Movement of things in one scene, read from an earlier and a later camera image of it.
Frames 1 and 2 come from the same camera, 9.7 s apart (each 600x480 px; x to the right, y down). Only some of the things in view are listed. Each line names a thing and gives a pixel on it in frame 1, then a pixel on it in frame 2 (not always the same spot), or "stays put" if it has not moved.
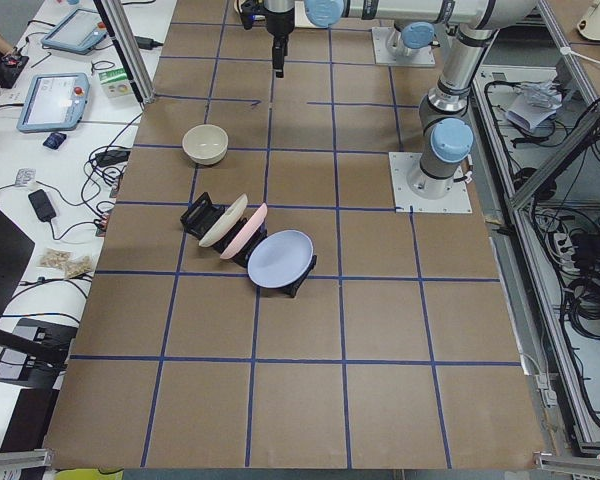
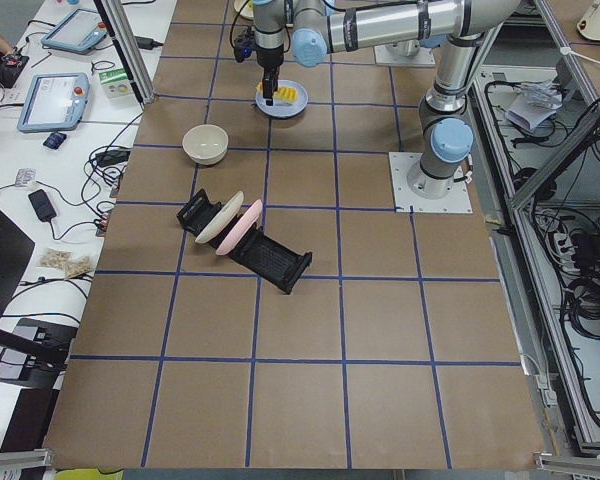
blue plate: x=280 y=259 to x=289 y=100
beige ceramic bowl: x=205 y=144 stays put
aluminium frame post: x=126 y=33 stays put
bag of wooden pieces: x=71 y=265 stays put
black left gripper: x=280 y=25 to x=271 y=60
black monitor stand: x=30 y=353 stays put
